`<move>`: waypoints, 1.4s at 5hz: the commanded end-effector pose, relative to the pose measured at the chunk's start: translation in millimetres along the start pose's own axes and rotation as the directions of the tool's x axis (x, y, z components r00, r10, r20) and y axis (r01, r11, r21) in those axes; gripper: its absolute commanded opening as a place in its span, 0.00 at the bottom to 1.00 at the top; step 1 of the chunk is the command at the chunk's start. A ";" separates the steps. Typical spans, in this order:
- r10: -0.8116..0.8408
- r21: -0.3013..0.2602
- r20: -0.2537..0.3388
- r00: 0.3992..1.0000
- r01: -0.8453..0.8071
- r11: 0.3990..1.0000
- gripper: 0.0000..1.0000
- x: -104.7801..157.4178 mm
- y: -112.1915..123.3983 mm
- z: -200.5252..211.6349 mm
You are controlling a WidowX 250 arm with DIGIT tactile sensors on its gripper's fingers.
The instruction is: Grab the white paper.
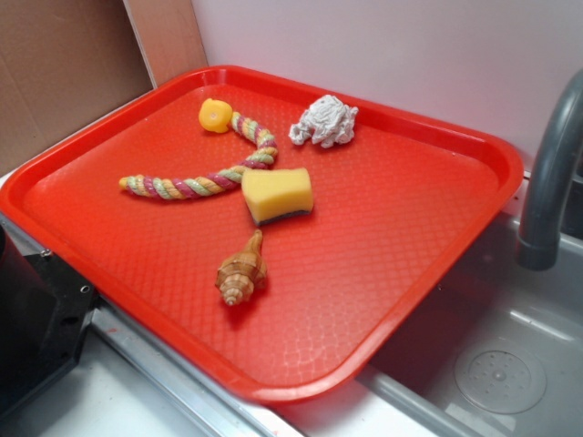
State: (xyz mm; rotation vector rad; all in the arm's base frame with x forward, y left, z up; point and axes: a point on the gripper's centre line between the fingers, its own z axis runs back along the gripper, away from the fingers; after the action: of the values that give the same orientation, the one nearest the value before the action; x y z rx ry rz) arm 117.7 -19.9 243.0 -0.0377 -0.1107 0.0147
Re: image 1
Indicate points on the crumpled white paper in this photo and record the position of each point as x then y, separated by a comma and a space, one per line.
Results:
327, 122

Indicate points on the red plastic tray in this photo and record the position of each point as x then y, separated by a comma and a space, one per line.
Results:
394, 209

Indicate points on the yellow sponge with grey pad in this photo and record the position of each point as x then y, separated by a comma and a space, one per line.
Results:
274, 194

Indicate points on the brown spiral seashell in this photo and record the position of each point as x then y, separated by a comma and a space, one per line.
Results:
243, 272

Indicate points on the grey sink faucet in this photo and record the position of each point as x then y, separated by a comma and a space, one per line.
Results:
553, 203

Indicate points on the grey toy sink basin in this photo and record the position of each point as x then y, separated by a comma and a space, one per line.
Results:
408, 388

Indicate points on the round sink drain cover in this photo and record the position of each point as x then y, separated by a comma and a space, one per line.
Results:
500, 377

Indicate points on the brown cardboard panel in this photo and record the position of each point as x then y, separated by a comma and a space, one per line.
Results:
65, 64

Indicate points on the multicolour twisted rope toy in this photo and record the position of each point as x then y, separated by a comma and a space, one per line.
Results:
215, 116

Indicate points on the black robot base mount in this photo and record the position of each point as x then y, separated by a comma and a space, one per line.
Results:
46, 308

